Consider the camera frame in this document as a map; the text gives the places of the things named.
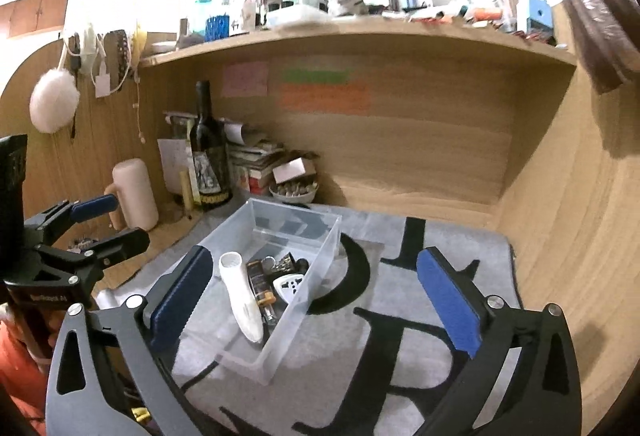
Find dark hairbrush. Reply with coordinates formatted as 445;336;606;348
107;30;132;89

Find white curved plastic piece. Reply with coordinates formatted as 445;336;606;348
219;252;265;343

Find green sticky note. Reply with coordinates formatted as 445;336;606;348
283;68;349;84

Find orange garment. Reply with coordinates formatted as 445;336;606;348
0;318;51;422

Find white charger cable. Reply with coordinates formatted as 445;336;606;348
75;23;138;99

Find wooden cabinet doors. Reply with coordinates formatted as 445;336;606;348
0;0;70;39

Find cream plastic cup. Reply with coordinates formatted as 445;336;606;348
104;158;160;232

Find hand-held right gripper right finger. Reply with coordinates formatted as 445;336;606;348
400;245;583;436

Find white card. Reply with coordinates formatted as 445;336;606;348
272;157;307;184

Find white bowl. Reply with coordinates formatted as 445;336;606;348
269;183;319;205

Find grey mat with black letters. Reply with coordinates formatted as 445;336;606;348
95;201;523;436

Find white plastic tray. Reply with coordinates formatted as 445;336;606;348
265;5;331;28

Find white travel adapter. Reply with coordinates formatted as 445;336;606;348
272;273;307;304

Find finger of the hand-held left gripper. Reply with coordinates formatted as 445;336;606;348
37;227;151;287
25;193;120;244

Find blue ridged cup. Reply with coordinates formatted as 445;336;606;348
205;14;231;42

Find stack of books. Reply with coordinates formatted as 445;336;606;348
227;118;321;197

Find clear plastic bin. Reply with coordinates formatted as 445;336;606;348
197;197;343;386

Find pink sticky note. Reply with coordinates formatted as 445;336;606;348
221;62;270;98

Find white fluffy pom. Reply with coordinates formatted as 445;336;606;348
29;68;81;134

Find wooden desk shelf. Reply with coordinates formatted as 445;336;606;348
137;16;578;67

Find blue box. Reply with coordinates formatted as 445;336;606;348
527;0;553;37

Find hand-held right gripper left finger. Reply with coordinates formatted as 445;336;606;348
45;245;215;436

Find dark wine bottle elephant label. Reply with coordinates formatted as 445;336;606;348
189;80;233;212

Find orange sticky note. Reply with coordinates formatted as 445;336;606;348
281;83;373;113

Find white handwritten note paper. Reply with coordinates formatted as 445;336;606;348
157;138;193;194

